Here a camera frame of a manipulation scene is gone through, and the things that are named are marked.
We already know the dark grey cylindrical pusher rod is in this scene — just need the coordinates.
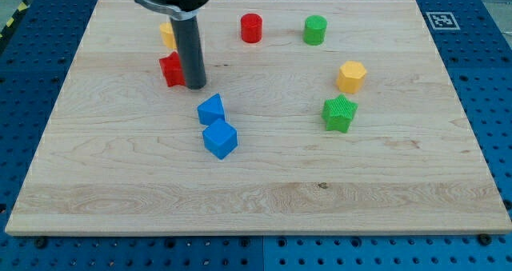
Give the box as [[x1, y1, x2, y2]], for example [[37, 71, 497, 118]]
[[170, 17, 206, 90]]

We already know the light wooden board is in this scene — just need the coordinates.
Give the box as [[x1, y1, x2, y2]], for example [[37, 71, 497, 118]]
[[6, 0, 511, 237]]

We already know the blue triangle block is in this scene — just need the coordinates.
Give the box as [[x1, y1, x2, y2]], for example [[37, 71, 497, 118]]
[[197, 94, 225, 126]]

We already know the white fiducial marker tag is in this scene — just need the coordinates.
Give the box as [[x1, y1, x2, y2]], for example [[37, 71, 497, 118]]
[[426, 11, 460, 30]]

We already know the green star block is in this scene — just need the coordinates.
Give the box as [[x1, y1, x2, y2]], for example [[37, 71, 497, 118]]
[[322, 94, 358, 133]]

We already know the green cylinder block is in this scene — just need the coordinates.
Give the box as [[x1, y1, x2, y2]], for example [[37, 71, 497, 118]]
[[302, 15, 327, 46]]

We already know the yellow block behind rod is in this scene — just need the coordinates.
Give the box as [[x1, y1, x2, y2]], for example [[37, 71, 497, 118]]
[[159, 22, 177, 50]]

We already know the blue cube block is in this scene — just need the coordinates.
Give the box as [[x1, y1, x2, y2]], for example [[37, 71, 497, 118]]
[[202, 119, 238, 160]]

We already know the red star block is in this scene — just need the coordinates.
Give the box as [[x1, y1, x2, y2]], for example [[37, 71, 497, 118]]
[[158, 51, 185, 87]]

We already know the yellow hexagon block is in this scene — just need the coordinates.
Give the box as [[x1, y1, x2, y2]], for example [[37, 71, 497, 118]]
[[336, 61, 367, 94]]

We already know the red cylinder block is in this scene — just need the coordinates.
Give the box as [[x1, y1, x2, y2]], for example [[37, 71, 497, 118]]
[[240, 13, 262, 43]]

